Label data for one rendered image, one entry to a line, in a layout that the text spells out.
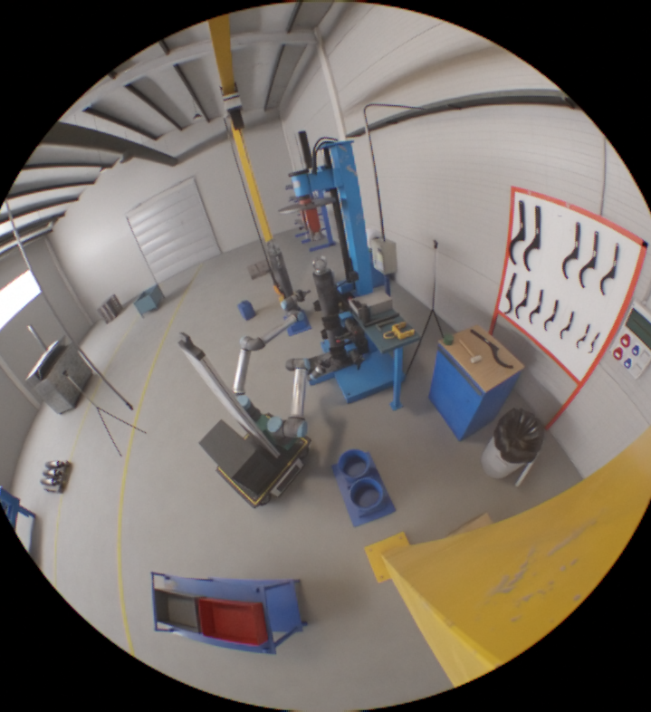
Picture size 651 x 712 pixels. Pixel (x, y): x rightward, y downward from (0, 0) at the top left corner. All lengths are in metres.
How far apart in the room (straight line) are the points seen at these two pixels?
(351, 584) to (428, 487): 1.22
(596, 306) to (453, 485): 2.22
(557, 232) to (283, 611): 4.09
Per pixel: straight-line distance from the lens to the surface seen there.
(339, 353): 2.92
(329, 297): 2.73
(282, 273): 3.90
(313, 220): 2.29
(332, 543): 2.53
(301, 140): 2.49
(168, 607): 2.35
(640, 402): 2.82
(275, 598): 2.48
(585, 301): 2.64
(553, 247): 2.69
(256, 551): 2.77
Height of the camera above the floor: 2.50
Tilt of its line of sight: 42 degrees down
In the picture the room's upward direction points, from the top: 15 degrees counter-clockwise
